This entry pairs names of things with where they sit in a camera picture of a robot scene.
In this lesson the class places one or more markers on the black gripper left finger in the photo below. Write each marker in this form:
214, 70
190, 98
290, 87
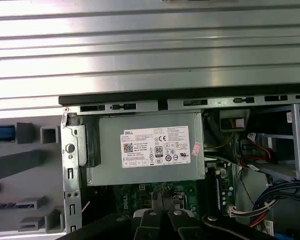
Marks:
155, 225

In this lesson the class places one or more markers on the grey power supply unit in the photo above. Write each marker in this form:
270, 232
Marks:
110, 150

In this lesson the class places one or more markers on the green motherboard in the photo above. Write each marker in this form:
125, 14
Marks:
130, 197

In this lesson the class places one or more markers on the installed RAM stick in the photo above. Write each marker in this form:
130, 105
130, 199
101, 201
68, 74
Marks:
218, 195

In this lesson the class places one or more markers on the grey optical drive cage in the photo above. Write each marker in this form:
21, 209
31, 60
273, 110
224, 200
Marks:
296, 140

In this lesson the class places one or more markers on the CPU socket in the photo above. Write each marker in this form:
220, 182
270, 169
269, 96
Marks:
184, 197

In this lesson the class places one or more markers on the black PC case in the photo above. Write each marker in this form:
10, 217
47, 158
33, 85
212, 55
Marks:
70, 175

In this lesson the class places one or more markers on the grey parts rack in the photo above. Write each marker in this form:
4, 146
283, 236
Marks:
47, 175

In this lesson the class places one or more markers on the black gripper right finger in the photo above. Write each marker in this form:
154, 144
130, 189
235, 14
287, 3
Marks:
177, 225

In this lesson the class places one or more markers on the hard disk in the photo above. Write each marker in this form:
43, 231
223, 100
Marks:
2, 132

